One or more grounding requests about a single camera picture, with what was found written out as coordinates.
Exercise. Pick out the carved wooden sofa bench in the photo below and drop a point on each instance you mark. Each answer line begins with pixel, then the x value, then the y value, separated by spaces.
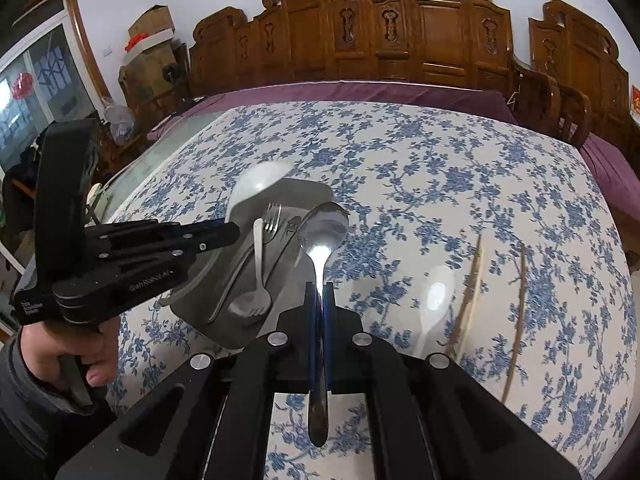
pixel 440 35

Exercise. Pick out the person's left hand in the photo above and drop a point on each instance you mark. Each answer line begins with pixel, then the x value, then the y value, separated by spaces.
pixel 95 340

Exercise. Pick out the red window decoration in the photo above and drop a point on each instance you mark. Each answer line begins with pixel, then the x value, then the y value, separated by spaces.
pixel 23 86

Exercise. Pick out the flat white box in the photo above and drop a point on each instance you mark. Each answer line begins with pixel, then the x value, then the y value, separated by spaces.
pixel 150 42

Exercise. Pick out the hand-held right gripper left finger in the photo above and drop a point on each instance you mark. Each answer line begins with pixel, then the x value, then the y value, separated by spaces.
pixel 311 340

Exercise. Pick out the blue floral tablecloth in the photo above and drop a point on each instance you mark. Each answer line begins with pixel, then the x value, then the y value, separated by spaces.
pixel 425 160

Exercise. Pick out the large cardboard box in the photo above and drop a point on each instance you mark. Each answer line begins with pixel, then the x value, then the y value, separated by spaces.
pixel 145 75

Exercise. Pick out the person's left forearm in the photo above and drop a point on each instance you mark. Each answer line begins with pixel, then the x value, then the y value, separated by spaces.
pixel 30 410

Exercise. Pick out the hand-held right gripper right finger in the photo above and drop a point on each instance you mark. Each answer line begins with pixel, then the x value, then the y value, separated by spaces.
pixel 327 340

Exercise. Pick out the rectangular metal tray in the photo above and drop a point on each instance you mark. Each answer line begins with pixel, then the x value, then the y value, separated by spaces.
pixel 280 280

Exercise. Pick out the purple armchair cushion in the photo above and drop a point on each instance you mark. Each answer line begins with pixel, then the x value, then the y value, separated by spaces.
pixel 615 170

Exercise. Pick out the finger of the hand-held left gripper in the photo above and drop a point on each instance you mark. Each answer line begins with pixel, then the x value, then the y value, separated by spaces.
pixel 210 232
pixel 150 257

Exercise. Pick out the light wooden chopstick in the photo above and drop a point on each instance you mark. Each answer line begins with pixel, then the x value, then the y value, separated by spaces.
pixel 457 320
pixel 479 265

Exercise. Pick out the purple sofa cushion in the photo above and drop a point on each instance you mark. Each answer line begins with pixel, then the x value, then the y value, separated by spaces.
pixel 350 90

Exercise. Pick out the carved wooden armchair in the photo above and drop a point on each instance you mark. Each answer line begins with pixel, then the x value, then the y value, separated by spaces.
pixel 575 50

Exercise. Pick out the large metal spoon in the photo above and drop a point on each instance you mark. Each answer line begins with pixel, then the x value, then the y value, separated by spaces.
pixel 322 230

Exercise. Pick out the clear plastic bag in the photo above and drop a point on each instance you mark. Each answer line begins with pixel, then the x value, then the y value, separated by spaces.
pixel 120 122

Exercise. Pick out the dark wooden chopstick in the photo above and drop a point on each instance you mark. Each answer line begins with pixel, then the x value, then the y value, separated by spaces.
pixel 517 310

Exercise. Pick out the wooden framed glass door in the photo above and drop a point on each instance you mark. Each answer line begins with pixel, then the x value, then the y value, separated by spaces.
pixel 60 60

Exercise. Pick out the long metal fork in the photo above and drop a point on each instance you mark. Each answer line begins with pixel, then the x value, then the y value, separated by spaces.
pixel 272 220

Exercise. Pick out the small cardboard box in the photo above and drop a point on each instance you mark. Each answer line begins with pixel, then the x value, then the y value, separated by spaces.
pixel 150 20

